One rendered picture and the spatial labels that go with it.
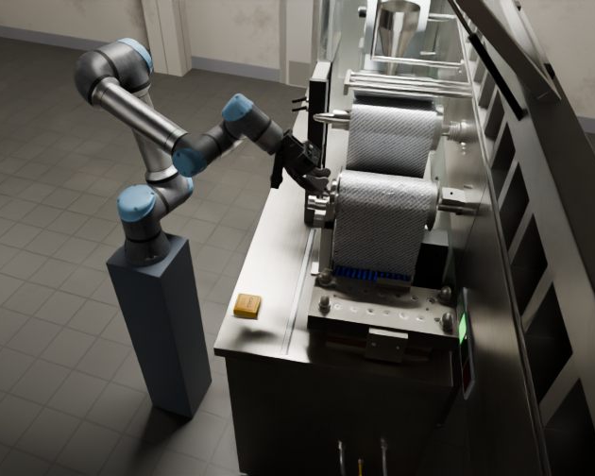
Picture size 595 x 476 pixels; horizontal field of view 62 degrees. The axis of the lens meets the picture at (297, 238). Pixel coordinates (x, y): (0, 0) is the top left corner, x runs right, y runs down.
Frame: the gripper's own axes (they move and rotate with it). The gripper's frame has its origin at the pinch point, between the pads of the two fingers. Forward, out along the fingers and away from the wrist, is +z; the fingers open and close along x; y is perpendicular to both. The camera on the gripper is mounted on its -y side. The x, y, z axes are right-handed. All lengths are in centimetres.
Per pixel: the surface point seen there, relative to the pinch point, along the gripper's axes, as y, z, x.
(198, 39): -177, -61, 345
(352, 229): 1.9, 10.3, -7.8
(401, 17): 32, -6, 64
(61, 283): -189, -32, 52
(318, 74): 11.2, -18.6, 30.5
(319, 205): -4.6, 2.4, 0.5
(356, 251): -3.1, 17.0, -7.8
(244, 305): -36.3, 4.8, -18.9
